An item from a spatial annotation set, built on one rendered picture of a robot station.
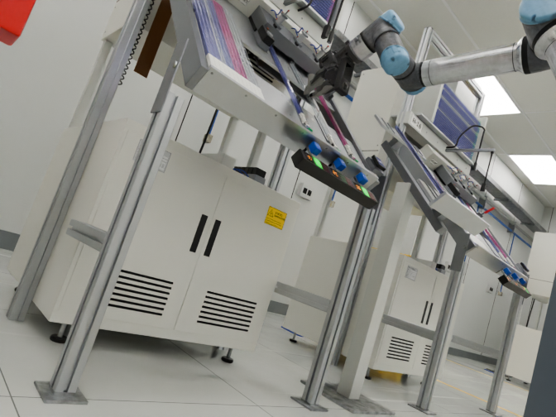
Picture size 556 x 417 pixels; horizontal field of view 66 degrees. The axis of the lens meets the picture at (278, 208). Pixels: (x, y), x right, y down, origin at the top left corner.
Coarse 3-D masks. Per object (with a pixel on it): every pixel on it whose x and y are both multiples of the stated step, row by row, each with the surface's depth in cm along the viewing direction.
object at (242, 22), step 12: (216, 0) 138; (240, 12) 151; (240, 24) 141; (252, 36) 142; (252, 48) 133; (264, 60) 137; (276, 72) 152; (288, 72) 146; (300, 72) 160; (300, 96) 155
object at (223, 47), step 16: (192, 0) 119; (208, 0) 128; (208, 16) 118; (224, 16) 129; (208, 32) 109; (224, 32) 119; (208, 48) 102; (224, 48) 110; (240, 48) 120; (208, 64) 97; (224, 64) 102; (240, 64) 111; (240, 80) 103; (256, 80) 112
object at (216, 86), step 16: (208, 80) 95; (224, 80) 95; (208, 96) 98; (224, 96) 98; (240, 96) 100; (256, 96) 101; (240, 112) 103; (256, 112) 104; (272, 112) 105; (256, 128) 108; (272, 128) 109; (288, 128) 110; (304, 128) 112; (288, 144) 114; (304, 144) 116; (320, 144) 117; (320, 160) 122; (352, 160) 126; (352, 176) 130; (368, 176) 132
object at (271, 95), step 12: (264, 84) 118; (264, 96) 112; (276, 96) 120; (288, 108) 120; (300, 120) 121; (312, 120) 130; (336, 132) 141; (336, 144) 133; (348, 144) 144; (348, 156) 134
